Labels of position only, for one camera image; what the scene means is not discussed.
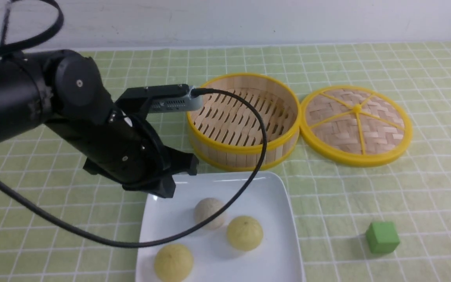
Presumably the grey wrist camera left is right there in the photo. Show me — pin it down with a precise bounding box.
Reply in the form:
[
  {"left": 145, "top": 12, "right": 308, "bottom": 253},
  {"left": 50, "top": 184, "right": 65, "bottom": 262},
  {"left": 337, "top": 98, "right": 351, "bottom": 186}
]
[{"left": 115, "top": 84, "right": 203, "bottom": 115}]

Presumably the grey-brown steamed bun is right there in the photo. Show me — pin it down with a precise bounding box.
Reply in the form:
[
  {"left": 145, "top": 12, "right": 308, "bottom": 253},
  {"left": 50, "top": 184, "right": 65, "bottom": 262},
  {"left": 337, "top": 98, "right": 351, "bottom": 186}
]
[{"left": 193, "top": 197, "right": 227, "bottom": 230}]

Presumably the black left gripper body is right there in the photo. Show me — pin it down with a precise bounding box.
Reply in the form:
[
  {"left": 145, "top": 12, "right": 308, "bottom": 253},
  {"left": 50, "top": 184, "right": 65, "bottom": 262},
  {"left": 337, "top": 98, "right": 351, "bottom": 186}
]
[{"left": 45, "top": 110, "right": 170, "bottom": 186}]

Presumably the yellow steamed bun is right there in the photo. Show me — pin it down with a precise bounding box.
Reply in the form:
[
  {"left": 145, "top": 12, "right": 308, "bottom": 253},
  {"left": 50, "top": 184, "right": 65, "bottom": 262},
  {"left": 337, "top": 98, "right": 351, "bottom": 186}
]
[
  {"left": 153, "top": 244, "right": 195, "bottom": 282},
  {"left": 227, "top": 215, "right": 264, "bottom": 252}
]

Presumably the green cube block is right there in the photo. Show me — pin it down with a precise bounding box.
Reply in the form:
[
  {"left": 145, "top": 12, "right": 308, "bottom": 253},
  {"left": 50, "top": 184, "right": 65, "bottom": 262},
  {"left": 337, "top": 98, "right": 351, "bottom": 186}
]
[{"left": 365, "top": 221, "right": 400, "bottom": 255}]

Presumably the woven bamboo steamer lid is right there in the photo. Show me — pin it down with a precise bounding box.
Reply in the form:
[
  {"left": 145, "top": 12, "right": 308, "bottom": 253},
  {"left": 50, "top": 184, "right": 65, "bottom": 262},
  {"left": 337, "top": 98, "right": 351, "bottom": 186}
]
[{"left": 299, "top": 85, "right": 413, "bottom": 167}]

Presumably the green checkered tablecloth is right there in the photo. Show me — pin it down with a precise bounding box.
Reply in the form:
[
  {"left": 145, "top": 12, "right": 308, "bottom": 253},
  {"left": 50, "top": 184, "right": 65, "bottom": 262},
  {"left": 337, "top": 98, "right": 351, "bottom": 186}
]
[{"left": 0, "top": 42, "right": 451, "bottom": 282}]

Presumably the white square plate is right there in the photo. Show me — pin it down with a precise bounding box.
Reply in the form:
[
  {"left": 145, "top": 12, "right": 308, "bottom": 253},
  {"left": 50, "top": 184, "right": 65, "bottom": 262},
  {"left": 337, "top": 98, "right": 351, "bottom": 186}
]
[{"left": 139, "top": 171, "right": 305, "bottom": 282}]

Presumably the black camera cable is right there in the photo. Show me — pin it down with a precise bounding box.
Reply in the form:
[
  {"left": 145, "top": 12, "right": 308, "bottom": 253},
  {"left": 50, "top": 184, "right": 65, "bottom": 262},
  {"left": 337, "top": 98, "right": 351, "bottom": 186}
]
[{"left": 0, "top": 0, "right": 268, "bottom": 249}]

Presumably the bamboo steamer basket yellow rim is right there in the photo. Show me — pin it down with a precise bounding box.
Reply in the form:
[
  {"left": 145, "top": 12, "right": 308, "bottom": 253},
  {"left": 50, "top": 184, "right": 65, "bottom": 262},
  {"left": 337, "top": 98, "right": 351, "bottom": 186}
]
[{"left": 187, "top": 73, "right": 302, "bottom": 171}]

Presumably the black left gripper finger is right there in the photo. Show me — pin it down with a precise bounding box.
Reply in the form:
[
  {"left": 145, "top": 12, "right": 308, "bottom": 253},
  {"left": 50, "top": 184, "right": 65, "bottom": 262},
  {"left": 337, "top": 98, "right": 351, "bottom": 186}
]
[
  {"left": 123, "top": 175, "right": 177, "bottom": 199},
  {"left": 165, "top": 146, "right": 199, "bottom": 175}
]

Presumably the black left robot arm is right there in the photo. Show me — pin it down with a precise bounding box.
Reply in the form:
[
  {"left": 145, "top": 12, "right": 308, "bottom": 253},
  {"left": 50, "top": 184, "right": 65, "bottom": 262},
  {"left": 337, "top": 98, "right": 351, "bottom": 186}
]
[{"left": 0, "top": 50, "right": 199, "bottom": 198}]

